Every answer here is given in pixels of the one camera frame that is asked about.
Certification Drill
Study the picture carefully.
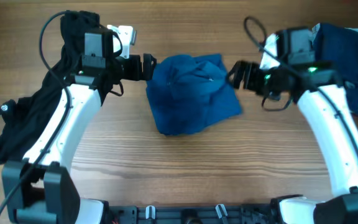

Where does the black camera cable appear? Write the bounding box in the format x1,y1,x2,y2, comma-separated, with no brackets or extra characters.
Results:
243,16,358,218
0,11,124,224

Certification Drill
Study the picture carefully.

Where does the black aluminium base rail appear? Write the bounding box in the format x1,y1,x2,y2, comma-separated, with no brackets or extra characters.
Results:
110,203,279,224

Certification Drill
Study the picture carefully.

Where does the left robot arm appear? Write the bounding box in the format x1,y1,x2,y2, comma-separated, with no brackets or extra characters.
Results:
2,26,157,223

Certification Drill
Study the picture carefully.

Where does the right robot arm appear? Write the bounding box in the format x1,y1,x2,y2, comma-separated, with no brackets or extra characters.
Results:
227,28,358,223

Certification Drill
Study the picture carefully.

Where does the blue t-shirt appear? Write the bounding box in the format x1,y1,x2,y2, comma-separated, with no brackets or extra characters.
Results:
146,54,242,136

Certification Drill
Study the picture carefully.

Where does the black t-shirt with logo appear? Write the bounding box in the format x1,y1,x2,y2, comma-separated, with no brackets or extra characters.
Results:
0,11,100,164

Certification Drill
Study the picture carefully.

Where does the folded navy blue garment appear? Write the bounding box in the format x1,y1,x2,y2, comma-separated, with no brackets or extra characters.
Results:
313,23,358,116

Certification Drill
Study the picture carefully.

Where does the right black camera cable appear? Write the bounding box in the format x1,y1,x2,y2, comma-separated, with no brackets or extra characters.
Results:
243,16,358,218

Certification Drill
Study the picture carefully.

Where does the left black camera cable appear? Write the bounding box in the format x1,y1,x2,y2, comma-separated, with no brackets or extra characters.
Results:
0,11,124,224

